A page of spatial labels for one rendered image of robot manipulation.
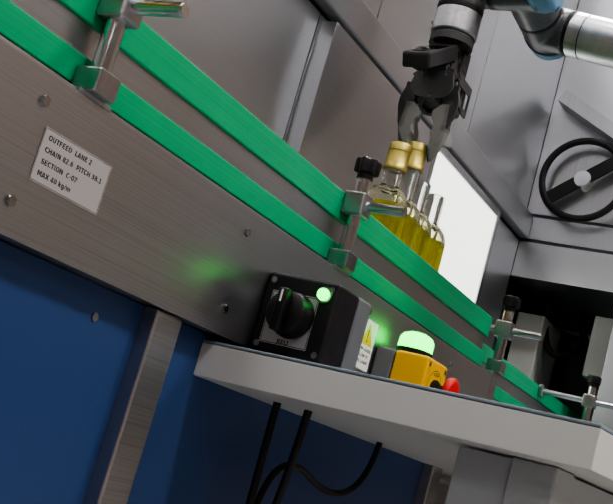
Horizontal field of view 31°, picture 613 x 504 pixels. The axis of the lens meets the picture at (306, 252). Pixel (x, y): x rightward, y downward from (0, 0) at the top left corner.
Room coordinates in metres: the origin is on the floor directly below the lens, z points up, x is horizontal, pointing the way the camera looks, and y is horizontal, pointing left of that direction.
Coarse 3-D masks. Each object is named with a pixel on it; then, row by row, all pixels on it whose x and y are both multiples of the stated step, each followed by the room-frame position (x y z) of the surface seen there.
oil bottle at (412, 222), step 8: (408, 200) 1.62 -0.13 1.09; (408, 208) 1.61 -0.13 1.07; (416, 208) 1.63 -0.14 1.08; (408, 216) 1.61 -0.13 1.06; (416, 216) 1.63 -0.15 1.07; (408, 224) 1.61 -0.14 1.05; (416, 224) 1.64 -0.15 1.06; (408, 232) 1.62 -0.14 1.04; (416, 232) 1.64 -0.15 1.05; (408, 240) 1.62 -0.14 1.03
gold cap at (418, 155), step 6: (414, 144) 1.63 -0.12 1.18; (420, 144) 1.62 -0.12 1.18; (414, 150) 1.63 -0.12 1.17; (420, 150) 1.63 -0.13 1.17; (414, 156) 1.62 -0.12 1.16; (420, 156) 1.63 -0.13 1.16; (408, 162) 1.63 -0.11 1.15; (414, 162) 1.62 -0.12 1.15; (420, 162) 1.63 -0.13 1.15; (414, 168) 1.62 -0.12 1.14; (420, 168) 1.63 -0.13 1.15
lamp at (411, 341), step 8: (400, 336) 1.32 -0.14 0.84; (408, 336) 1.31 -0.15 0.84; (416, 336) 1.31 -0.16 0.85; (424, 336) 1.31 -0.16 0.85; (400, 344) 1.32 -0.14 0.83; (408, 344) 1.31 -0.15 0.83; (416, 344) 1.30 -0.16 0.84; (424, 344) 1.30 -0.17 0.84; (432, 344) 1.31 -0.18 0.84; (416, 352) 1.30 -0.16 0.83; (424, 352) 1.30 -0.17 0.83; (432, 352) 1.32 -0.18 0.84
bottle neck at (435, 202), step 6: (432, 198) 1.73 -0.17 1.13; (438, 198) 1.73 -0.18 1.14; (444, 198) 1.74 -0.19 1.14; (426, 204) 1.73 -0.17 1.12; (432, 204) 1.73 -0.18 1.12; (438, 204) 1.73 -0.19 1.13; (426, 210) 1.73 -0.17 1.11; (432, 210) 1.73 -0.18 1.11; (438, 210) 1.73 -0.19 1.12; (426, 216) 1.73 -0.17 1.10; (432, 216) 1.73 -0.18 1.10; (438, 216) 1.73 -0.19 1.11
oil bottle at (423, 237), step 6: (420, 216) 1.66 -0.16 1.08; (420, 222) 1.66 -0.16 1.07; (426, 222) 1.68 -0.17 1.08; (420, 228) 1.66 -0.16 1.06; (426, 228) 1.68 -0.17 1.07; (420, 234) 1.66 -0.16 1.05; (426, 234) 1.68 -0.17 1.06; (420, 240) 1.67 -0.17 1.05; (426, 240) 1.69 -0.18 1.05; (414, 246) 1.66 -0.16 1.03; (420, 246) 1.67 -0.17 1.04; (426, 246) 1.69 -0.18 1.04; (420, 252) 1.68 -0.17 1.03; (426, 252) 1.70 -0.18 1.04
